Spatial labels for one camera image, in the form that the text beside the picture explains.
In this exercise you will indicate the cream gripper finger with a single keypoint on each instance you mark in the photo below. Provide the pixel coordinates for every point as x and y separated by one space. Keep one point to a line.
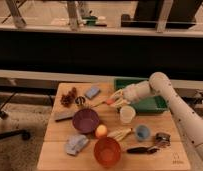
120 102
116 95

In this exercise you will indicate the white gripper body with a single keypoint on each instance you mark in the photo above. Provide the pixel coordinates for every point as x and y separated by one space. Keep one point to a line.
137 92

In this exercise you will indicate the small orange pepper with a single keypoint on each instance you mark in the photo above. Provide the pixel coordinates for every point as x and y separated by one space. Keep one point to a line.
109 101

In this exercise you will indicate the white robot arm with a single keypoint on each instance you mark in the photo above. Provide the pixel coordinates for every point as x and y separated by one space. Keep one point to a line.
159 84

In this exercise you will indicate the white paper cup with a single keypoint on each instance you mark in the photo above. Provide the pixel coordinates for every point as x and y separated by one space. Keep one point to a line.
127 113

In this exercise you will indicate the small blue cup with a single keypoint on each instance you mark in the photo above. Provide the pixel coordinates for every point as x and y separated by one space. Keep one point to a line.
142 132

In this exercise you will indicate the wooden spoon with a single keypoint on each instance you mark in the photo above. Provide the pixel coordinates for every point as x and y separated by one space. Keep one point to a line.
100 103

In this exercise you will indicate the green plastic tray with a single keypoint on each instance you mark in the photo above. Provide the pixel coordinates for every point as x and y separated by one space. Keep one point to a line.
155 104

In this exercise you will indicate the blue sponge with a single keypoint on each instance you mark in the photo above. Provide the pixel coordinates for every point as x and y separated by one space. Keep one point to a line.
92 92

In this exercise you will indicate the yellow red apple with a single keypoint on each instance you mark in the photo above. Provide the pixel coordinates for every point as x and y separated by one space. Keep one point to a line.
101 131

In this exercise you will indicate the orange plastic bowl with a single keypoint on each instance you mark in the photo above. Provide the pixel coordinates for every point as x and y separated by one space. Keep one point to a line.
107 152

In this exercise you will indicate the dark red grape bunch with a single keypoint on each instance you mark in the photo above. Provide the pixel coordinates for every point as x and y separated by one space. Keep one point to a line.
68 99

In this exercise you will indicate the shiny metal clip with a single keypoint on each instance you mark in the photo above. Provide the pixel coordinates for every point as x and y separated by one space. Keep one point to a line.
162 139

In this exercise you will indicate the grey rectangular block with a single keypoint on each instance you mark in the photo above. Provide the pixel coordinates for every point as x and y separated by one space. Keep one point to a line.
63 116

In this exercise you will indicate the crumpled blue cloth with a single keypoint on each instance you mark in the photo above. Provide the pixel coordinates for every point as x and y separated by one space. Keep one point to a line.
75 144

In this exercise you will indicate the black office chair base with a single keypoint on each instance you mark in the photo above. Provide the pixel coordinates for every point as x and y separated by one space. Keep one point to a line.
7 130

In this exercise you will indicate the black round ring object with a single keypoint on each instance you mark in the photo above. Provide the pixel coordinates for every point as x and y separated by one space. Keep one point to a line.
80 100

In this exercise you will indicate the black handled tool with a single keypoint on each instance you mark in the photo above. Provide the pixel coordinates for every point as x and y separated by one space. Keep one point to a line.
142 150

